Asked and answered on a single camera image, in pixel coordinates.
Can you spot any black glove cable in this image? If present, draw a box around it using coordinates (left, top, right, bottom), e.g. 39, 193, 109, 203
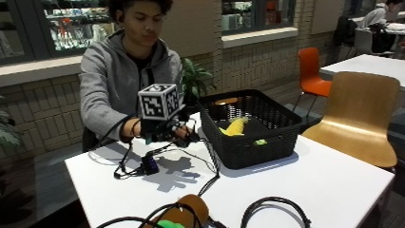
90, 113, 147, 181

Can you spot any thick black cable loop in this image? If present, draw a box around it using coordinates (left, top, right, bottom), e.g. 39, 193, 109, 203
240, 196, 313, 228

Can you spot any yellow banana toy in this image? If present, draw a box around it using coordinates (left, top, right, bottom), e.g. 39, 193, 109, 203
217, 116, 251, 138

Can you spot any white background table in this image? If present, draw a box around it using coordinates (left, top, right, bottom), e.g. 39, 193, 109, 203
319, 53, 405, 90

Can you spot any white background chair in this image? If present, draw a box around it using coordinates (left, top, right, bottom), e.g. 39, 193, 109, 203
353, 28, 396, 59

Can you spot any small black hub box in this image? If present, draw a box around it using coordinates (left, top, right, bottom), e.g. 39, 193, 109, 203
140, 153, 161, 176

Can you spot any green potted plant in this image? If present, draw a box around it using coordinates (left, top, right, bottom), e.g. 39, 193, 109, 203
180, 57, 217, 106

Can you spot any bright green object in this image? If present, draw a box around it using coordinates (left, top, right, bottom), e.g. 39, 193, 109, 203
156, 219, 187, 228

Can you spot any large shop window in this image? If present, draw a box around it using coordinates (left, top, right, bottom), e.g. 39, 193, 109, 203
0, 0, 117, 66

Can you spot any brown wooden chair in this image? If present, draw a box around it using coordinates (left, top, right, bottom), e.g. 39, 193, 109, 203
301, 70, 401, 169

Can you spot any white cube with black markers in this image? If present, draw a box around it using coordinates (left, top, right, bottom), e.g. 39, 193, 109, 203
137, 83, 187, 122

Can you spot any green leafy plant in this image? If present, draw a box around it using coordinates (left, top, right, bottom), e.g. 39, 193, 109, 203
0, 94, 23, 154

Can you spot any black background chair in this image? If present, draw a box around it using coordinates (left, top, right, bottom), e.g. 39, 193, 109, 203
332, 15, 360, 55

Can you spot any black cable over brown object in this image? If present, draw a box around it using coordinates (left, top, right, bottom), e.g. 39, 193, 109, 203
95, 202, 205, 228

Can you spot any black plastic woven basket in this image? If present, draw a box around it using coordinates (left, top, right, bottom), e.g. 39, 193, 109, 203
196, 88, 304, 171

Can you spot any orange toy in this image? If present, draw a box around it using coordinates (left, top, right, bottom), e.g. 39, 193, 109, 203
215, 97, 241, 106

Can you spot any thin black hub cable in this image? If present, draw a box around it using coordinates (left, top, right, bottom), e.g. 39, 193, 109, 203
148, 138, 223, 198

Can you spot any orange plastic chair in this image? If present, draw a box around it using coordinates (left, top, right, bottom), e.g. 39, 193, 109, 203
291, 47, 335, 119

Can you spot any small shop window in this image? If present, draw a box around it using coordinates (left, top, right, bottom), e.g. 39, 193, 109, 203
220, 0, 297, 36

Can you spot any brown rounded object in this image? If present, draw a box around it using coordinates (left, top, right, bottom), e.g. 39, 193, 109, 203
143, 193, 212, 228

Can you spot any person in grey hoodie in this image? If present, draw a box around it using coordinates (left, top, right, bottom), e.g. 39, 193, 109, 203
79, 0, 187, 154

